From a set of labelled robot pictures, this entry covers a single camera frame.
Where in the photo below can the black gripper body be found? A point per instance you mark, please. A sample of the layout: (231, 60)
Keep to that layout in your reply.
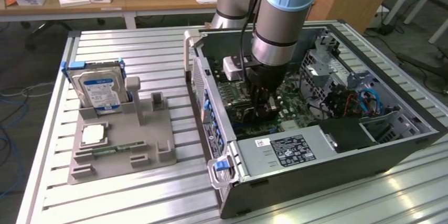
(265, 77)

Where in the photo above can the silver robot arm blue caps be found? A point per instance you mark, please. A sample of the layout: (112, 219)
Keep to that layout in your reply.
(280, 24)

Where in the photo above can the CPU socket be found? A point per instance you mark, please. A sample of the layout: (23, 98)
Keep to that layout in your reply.
(243, 93)

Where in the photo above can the green motherboard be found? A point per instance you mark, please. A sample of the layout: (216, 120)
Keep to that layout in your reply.
(297, 103)

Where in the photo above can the perforated metal drive cage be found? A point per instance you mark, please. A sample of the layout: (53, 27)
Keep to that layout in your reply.
(321, 85)

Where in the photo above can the grey power supply unit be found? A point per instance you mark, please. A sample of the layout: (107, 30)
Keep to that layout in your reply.
(259, 161)

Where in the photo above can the blue case latch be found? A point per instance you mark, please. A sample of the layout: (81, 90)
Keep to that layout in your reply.
(220, 166)

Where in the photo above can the open dark PC case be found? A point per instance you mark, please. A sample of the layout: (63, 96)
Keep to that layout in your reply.
(315, 182)

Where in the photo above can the grey disk bay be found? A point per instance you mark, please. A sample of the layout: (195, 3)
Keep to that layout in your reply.
(403, 127)

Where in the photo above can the black floor adapter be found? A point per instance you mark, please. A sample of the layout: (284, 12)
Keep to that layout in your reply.
(387, 30)

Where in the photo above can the hard disk in blue carrier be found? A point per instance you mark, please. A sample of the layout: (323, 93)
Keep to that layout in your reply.
(97, 90)

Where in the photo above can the grey parts rack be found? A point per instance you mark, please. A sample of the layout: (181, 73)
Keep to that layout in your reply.
(115, 166)

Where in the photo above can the green RAM stick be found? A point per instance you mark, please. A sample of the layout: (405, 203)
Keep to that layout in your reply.
(104, 151)

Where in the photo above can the silver CPU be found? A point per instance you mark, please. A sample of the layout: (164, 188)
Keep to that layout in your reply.
(93, 134)

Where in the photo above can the black chair base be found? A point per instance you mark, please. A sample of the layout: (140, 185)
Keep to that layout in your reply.
(39, 33)

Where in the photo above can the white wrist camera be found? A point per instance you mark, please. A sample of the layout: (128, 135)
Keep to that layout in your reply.
(231, 68)

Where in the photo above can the white table frame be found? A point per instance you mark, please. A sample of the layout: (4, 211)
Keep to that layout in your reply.
(439, 33)

